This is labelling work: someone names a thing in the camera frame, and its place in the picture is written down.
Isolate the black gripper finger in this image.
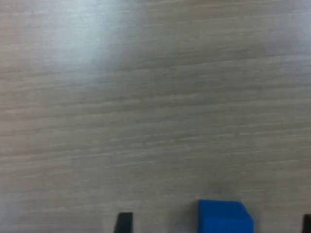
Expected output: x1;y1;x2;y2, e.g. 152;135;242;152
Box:
113;212;134;233
302;214;311;233

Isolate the blue cube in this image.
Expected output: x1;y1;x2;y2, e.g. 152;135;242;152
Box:
197;199;255;233

